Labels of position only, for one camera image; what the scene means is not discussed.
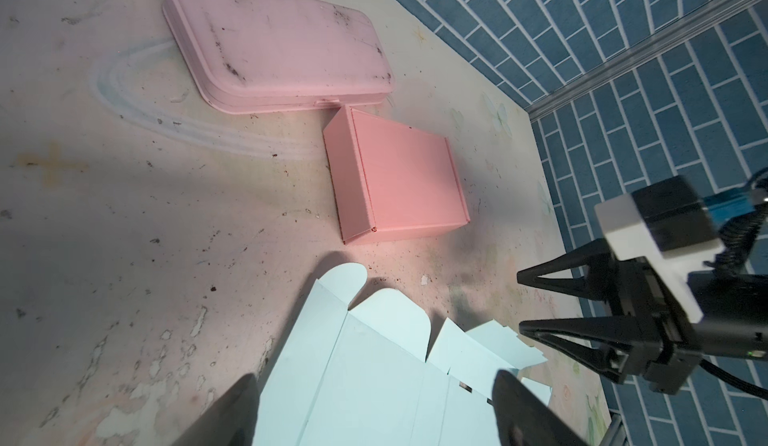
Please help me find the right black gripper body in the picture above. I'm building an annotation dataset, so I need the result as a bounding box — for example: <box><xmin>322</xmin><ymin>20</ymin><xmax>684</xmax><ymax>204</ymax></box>
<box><xmin>599</xmin><ymin>260</ymin><xmax>767</xmax><ymax>395</ymax></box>

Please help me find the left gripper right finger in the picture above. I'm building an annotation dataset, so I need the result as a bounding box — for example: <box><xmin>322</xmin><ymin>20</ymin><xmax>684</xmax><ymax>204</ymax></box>
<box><xmin>491</xmin><ymin>370</ymin><xmax>587</xmax><ymax>446</ymax></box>

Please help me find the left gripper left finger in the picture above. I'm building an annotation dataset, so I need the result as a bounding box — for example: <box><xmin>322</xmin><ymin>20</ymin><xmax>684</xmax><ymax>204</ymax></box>
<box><xmin>172</xmin><ymin>373</ymin><xmax>259</xmax><ymax>446</ymax></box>

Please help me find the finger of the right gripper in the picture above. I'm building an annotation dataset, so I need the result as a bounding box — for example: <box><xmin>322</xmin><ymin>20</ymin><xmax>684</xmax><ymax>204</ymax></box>
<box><xmin>517</xmin><ymin>238</ymin><xmax>619</xmax><ymax>302</ymax></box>
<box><xmin>519</xmin><ymin>316</ymin><xmax>645</xmax><ymax>384</ymax></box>

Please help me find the light blue paper box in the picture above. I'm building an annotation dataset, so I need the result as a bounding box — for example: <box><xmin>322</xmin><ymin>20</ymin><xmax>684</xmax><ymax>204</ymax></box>
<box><xmin>253</xmin><ymin>263</ymin><xmax>545</xmax><ymax>445</ymax></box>

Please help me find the pink paper box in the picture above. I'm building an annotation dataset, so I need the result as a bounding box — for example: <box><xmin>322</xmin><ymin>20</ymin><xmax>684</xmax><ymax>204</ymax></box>
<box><xmin>323</xmin><ymin>106</ymin><xmax>470</xmax><ymax>245</ymax></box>

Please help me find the pink pencil case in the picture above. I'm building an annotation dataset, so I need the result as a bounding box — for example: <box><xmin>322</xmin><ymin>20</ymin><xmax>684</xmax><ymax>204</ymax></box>
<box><xmin>162</xmin><ymin>0</ymin><xmax>394</xmax><ymax>114</ymax></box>

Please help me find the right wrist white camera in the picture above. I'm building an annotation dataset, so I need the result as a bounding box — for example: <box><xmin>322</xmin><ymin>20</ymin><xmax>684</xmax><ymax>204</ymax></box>
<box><xmin>595</xmin><ymin>176</ymin><xmax>725</xmax><ymax>324</ymax></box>

